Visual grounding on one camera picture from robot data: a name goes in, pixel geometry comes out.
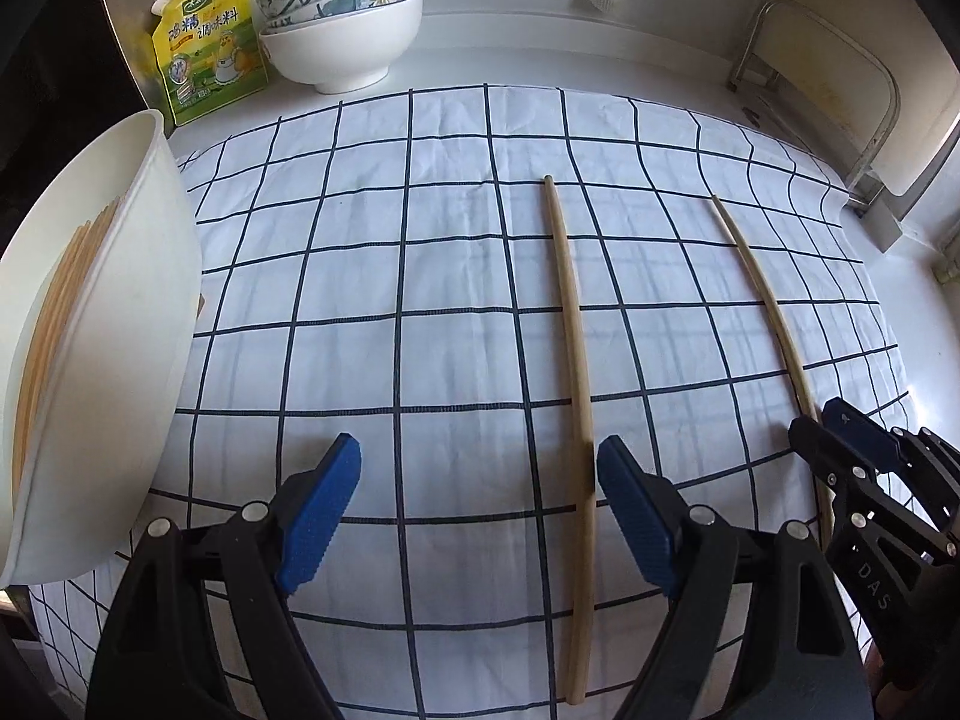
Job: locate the white black checkered cloth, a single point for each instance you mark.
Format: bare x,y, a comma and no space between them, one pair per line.
450,277

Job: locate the cream cutting board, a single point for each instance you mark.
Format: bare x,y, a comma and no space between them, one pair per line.
825,90

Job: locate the large white mixing bowl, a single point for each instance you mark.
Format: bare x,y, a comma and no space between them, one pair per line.
127,352

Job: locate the metal dish rack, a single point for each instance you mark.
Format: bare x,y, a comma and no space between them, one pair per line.
900,221

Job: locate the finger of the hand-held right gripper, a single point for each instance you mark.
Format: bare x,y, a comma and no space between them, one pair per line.
832,457
862,431

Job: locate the yellow seasoning pouch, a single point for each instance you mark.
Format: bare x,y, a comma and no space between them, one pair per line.
210,52

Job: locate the pile of wooden chopsticks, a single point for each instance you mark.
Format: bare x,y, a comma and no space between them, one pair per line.
45,337

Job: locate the single wooden chopstick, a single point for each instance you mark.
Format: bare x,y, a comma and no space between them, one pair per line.
772,311
571,315

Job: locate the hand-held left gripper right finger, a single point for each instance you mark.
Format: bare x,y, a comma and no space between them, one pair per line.
637,510

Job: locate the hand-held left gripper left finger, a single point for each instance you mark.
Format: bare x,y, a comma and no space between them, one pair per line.
322,510

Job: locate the plain white bowl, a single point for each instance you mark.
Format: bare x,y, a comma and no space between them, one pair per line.
337,52

